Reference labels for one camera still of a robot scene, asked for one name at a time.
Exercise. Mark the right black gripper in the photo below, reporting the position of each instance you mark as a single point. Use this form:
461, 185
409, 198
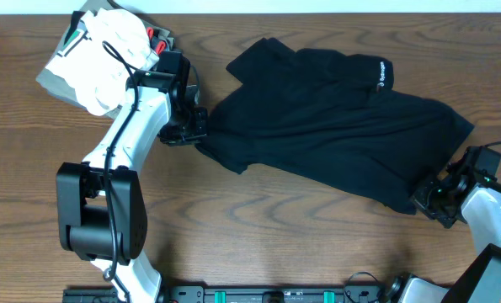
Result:
421, 200

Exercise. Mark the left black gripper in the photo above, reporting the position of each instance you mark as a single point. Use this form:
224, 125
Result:
199, 134

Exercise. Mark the black t-shirt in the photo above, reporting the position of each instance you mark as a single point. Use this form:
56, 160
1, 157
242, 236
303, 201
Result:
332, 118

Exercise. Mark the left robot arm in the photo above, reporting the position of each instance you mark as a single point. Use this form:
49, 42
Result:
102, 215

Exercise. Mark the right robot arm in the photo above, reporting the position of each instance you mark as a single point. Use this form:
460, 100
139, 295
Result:
470, 193

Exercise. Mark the red and grey folded garment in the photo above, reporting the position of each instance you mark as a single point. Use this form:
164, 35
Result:
161, 40

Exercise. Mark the olive folded garment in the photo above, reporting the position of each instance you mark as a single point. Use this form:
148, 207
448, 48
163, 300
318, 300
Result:
56, 86

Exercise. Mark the white folded garment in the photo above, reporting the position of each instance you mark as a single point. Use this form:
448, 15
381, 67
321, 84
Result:
98, 79

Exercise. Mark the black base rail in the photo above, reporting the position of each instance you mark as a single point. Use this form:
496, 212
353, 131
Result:
197, 294

